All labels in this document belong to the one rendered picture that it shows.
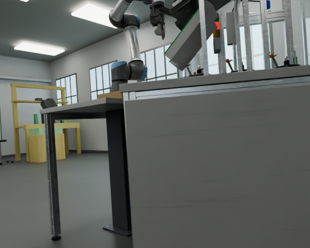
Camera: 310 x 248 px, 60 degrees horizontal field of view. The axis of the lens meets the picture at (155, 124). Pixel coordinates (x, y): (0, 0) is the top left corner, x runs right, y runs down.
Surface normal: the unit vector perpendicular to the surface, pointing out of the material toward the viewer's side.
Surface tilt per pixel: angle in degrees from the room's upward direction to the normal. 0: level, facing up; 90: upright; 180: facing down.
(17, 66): 90
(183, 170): 90
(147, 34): 90
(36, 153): 90
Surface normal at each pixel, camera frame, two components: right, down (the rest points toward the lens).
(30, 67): 0.75, -0.05
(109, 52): -0.66, 0.04
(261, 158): -0.21, 0.01
